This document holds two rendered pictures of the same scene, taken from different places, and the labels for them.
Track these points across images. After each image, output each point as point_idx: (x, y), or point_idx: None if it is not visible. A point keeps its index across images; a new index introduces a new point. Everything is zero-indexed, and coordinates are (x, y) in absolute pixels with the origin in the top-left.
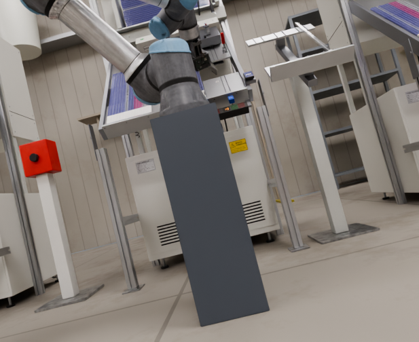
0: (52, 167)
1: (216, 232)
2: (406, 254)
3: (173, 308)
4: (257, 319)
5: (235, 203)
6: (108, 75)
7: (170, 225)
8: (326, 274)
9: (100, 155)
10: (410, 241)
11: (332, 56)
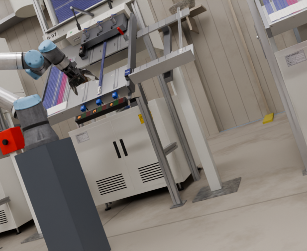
0: (17, 148)
1: (57, 223)
2: (201, 228)
3: None
4: None
5: (64, 206)
6: (49, 68)
7: (104, 180)
8: (149, 241)
9: None
10: (225, 212)
11: (175, 60)
